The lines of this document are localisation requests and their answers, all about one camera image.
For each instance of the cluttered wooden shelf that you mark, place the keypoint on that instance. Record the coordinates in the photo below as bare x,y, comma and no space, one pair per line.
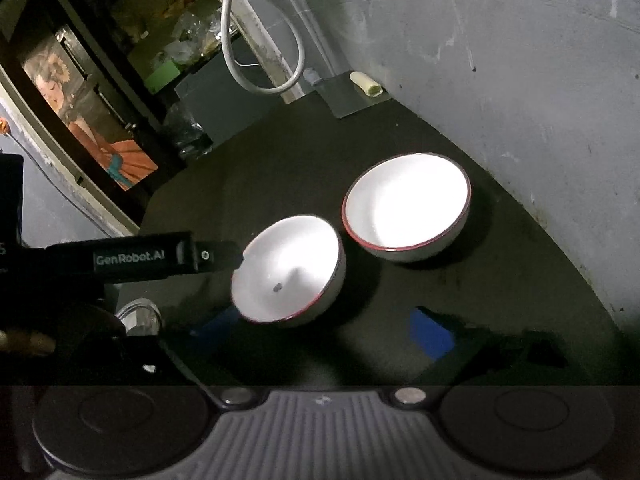
165,25

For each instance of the grey cabinet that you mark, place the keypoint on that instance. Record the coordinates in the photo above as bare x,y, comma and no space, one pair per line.
225,105

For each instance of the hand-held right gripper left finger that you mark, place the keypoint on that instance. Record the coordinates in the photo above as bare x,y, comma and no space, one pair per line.
220,325

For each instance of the cream cylindrical piece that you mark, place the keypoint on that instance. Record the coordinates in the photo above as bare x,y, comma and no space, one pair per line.
366,84

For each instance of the steel cleaver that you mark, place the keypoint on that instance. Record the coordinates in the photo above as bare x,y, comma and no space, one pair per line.
345,97

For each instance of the dark wooden door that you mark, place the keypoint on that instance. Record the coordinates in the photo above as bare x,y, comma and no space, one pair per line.
60,50

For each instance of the door poster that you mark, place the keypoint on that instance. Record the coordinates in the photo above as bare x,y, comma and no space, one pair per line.
95,130

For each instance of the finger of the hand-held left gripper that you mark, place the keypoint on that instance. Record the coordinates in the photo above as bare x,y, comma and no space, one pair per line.
220,257

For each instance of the green box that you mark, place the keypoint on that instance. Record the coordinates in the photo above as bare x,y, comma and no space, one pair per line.
162,77

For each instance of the white ceramic bowl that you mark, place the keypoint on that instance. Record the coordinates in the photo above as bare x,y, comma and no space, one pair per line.
295,265
407,205

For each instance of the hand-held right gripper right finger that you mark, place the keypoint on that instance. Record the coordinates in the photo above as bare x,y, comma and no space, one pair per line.
430,334

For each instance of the orange wall hook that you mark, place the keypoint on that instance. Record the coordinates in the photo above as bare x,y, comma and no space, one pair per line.
4,127

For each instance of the black plastic bags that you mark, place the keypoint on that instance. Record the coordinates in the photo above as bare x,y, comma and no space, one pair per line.
187,132

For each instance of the person's left hand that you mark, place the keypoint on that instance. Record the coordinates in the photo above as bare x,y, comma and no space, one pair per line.
27,344

